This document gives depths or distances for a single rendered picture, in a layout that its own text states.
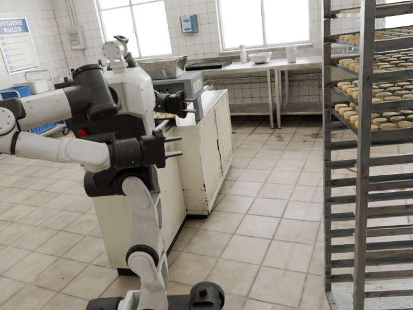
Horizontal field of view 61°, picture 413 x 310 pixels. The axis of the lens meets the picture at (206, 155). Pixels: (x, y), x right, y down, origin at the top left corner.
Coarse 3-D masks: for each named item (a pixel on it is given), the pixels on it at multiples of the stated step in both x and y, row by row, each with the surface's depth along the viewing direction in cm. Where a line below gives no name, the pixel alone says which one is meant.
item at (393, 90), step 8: (408, 80) 132; (344, 88) 134; (352, 88) 131; (376, 88) 127; (384, 88) 127; (392, 88) 123; (400, 88) 122; (408, 88) 121; (352, 96) 128; (376, 96) 118; (384, 96) 115; (392, 96) 113; (400, 96) 115; (408, 96) 111
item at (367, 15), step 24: (360, 48) 101; (360, 72) 103; (360, 96) 105; (360, 120) 107; (360, 144) 109; (360, 168) 111; (360, 192) 114; (360, 216) 118; (360, 240) 121; (360, 264) 124; (360, 288) 128
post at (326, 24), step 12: (324, 0) 135; (324, 24) 138; (324, 48) 142; (324, 72) 145; (324, 96) 149; (324, 120) 152; (324, 132) 154; (324, 156) 158; (324, 168) 160; (324, 192) 165; (324, 204) 167; (324, 216) 169; (324, 228) 172; (324, 240) 175; (324, 252) 178; (324, 264) 180; (324, 276) 183; (324, 288) 187
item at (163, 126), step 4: (204, 88) 364; (168, 120) 260; (172, 120) 267; (160, 124) 250; (164, 124) 251; (168, 124) 260; (172, 124) 267; (156, 128) 243; (160, 128) 244; (164, 128) 251; (168, 128) 259; (164, 132) 251
